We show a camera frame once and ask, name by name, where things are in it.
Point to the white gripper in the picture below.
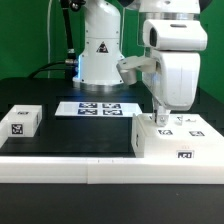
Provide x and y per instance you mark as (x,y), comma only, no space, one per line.
(174,45)

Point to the small white cabinet top box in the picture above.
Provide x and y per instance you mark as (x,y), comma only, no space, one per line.
(23,120)

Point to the white cabinet door panel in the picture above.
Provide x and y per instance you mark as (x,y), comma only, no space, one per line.
(193,125)
(152,130)

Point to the white cabinet body box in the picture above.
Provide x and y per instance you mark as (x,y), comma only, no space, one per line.
(176,147)

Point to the white front fence rail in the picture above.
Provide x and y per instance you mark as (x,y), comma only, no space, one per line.
(106,171)

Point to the white marker base plate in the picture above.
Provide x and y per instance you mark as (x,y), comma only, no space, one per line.
(97,109)

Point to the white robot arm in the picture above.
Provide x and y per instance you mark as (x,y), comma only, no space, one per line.
(93,35)

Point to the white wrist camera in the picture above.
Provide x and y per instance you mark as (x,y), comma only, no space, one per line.
(128,67)

